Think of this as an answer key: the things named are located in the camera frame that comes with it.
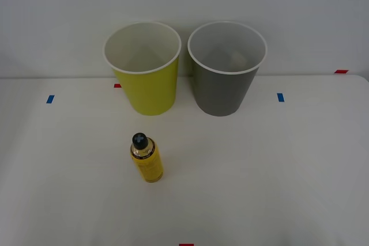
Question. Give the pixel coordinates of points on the yellow-green plastic waste bin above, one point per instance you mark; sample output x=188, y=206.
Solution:
x=152, y=90

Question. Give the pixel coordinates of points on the yellow bottle with black cap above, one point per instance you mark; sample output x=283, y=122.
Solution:
x=147, y=164

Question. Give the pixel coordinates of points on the grey plastic waste bin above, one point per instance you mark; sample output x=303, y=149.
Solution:
x=222, y=93

